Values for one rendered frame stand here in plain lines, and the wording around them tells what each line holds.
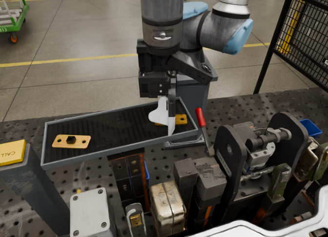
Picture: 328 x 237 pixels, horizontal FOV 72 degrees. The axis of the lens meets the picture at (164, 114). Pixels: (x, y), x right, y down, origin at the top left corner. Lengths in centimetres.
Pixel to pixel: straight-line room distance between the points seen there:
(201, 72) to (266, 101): 104
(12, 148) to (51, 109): 200
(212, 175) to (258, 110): 86
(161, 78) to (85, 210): 32
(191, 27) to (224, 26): 11
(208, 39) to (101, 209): 58
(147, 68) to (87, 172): 72
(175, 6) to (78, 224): 45
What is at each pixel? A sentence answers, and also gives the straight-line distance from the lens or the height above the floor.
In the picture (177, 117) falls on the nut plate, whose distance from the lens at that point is 60.
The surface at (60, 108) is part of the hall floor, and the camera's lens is 260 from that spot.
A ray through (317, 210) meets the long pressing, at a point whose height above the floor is 100.
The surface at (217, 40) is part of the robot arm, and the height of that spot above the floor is 126.
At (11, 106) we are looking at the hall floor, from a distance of 288.
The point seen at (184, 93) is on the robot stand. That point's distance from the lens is 90.
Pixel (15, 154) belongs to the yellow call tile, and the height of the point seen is 116.
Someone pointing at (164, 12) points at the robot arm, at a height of 145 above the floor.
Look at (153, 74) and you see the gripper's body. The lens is 48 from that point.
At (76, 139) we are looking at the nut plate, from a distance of 59.
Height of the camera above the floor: 158
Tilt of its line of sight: 43 degrees down
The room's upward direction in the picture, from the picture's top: straight up
